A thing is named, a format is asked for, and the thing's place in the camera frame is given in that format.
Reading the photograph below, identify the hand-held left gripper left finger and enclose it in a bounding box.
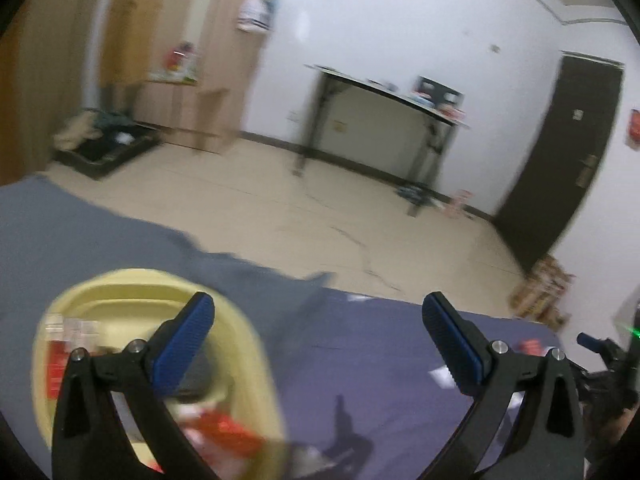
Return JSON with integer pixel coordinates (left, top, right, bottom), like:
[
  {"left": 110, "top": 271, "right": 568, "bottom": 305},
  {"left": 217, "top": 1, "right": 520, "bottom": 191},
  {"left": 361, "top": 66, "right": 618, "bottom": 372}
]
[{"left": 51, "top": 291, "right": 221, "bottom": 480}]

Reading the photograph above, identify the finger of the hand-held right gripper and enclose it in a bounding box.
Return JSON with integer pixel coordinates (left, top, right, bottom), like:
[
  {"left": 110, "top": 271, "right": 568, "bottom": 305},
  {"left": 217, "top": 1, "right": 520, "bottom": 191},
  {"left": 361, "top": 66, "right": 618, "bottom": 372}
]
[{"left": 576, "top": 331, "right": 608, "bottom": 354}]

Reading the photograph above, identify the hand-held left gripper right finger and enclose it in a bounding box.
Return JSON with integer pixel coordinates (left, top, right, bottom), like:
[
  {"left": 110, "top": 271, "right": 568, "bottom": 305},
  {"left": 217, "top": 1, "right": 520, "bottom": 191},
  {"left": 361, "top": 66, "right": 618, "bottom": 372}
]
[{"left": 421, "top": 291, "right": 586, "bottom": 480}]

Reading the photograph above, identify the yellow plastic basin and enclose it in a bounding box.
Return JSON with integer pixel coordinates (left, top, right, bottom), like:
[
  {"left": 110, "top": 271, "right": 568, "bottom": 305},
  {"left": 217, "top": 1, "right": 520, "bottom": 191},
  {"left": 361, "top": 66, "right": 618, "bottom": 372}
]
[{"left": 31, "top": 267, "right": 288, "bottom": 480}]

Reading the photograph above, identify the dark red cigarette box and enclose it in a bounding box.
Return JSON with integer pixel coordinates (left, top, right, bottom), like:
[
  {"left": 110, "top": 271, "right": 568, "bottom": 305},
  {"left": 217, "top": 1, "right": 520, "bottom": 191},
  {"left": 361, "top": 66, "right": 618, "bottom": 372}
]
[{"left": 175, "top": 405, "right": 266, "bottom": 461}]

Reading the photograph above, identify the red and clear plastic box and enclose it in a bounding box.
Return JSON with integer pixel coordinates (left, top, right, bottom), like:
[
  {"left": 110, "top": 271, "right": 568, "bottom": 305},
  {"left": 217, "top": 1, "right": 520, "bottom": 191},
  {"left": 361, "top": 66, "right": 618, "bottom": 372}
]
[{"left": 42, "top": 312, "right": 101, "bottom": 401}]

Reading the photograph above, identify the printed cardboard box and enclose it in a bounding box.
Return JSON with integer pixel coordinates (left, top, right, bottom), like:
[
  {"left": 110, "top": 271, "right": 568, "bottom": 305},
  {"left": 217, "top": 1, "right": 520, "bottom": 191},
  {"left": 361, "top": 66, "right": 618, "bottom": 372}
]
[{"left": 510, "top": 255, "right": 576, "bottom": 331}]

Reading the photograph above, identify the purple printed blanket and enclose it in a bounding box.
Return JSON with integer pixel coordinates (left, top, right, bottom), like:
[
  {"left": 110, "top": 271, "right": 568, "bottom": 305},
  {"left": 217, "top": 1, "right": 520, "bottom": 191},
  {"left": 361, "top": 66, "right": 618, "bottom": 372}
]
[{"left": 270, "top": 287, "right": 640, "bottom": 480}]

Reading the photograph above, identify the grey bed sheet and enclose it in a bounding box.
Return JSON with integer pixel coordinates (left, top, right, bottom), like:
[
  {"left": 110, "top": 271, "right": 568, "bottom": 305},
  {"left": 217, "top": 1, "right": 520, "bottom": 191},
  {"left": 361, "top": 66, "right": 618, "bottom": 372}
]
[{"left": 0, "top": 172, "right": 336, "bottom": 411}]

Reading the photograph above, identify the pink paper bag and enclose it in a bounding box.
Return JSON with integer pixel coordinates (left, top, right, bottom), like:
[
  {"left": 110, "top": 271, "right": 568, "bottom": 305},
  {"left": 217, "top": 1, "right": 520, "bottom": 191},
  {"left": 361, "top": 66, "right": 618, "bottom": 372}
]
[{"left": 447, "top": 189, "right": 473, "bottom": 218}]

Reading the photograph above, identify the checked cloth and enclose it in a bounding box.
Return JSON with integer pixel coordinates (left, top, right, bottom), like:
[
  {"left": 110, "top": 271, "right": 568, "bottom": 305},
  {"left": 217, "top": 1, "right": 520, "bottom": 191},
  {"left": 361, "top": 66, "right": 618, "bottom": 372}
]
[{"left": 395, "top": 185, "right": 433, "bottom": 206}]

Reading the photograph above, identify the dark wooden door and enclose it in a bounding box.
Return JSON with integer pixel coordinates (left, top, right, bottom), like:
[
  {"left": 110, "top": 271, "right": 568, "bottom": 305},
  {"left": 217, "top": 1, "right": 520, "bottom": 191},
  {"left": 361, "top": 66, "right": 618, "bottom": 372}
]
[{"left": 492, "top": 51, "right": 626, "bottom": 273}]

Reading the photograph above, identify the black suitcase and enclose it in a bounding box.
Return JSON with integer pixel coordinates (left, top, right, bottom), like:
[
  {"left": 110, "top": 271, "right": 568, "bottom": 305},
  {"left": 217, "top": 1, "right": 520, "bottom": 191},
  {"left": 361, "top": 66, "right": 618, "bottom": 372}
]
[{"left": 52, "top": 110, "right": 163, "bottom": 181}]

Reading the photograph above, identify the beige cloth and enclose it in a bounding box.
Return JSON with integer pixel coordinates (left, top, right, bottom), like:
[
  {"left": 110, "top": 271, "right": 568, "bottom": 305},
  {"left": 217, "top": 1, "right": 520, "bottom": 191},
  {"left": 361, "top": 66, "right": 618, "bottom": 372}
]
[{"left": 54, "top": 112, "right": 103, "bottom": 148}]

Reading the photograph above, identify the black chair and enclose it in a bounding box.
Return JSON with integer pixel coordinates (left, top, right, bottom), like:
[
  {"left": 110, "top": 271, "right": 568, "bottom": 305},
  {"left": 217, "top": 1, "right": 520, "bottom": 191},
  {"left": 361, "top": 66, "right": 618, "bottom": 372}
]
[{"left": 415, "top": 76, "right": 463, "bottom": 106}]

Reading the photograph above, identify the pile of colourful packets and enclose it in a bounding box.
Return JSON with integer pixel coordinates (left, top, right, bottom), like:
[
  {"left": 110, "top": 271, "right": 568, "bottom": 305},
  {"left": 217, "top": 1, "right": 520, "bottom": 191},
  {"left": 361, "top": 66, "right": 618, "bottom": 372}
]
[{"left": 150, "top": 42, "right": 201, "bottom": 85}]

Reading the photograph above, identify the black folding table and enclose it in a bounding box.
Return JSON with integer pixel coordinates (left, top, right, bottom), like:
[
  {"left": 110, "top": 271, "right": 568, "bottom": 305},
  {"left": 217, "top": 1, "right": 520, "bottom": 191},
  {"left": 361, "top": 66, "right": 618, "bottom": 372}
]
[{"left": 292, "top": 64, "right": 471, "bottom": 218}]

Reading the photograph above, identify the wooden wardrobe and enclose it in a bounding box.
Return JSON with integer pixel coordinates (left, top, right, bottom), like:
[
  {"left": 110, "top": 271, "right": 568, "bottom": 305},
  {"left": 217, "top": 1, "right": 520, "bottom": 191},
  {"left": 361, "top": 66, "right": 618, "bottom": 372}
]
[{"left": 75, "top": 0, "right": 281, "bottom": 156}]

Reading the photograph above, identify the beige curtain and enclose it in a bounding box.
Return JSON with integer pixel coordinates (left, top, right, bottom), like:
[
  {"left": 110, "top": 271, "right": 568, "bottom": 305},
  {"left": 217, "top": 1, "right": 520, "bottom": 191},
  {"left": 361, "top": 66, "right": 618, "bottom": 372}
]
[{"left": 0, "top": 0, "right": 101, "bottom": 186}]

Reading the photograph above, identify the white plastic bag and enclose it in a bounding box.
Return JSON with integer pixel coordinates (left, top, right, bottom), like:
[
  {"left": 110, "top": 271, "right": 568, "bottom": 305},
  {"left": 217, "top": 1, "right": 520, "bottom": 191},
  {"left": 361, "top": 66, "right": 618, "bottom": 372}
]
[{"left": 236, "top": 0, "right": 282, "bottom": 35}]

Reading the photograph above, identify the thin floor cable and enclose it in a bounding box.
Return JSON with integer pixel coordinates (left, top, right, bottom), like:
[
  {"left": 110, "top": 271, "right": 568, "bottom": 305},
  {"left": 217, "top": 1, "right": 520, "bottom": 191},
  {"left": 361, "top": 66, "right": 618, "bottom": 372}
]
[{"left": 300, "top": 180, "right": 401, "bottom": 293}]

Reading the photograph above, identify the metal door handle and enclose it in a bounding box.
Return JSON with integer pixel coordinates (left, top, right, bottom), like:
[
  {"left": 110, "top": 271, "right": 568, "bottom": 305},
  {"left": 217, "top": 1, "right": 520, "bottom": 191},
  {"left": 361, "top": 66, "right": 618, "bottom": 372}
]
[{"left": 575, "top": 152, "right": 599, "bottom": 186}]

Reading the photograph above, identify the red wall decoration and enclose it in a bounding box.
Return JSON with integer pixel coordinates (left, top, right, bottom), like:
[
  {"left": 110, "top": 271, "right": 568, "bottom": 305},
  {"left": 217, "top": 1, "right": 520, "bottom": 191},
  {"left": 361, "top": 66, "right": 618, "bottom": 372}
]
[{"left": 625, "top": 107, "right": 640, "bottom": 151}]

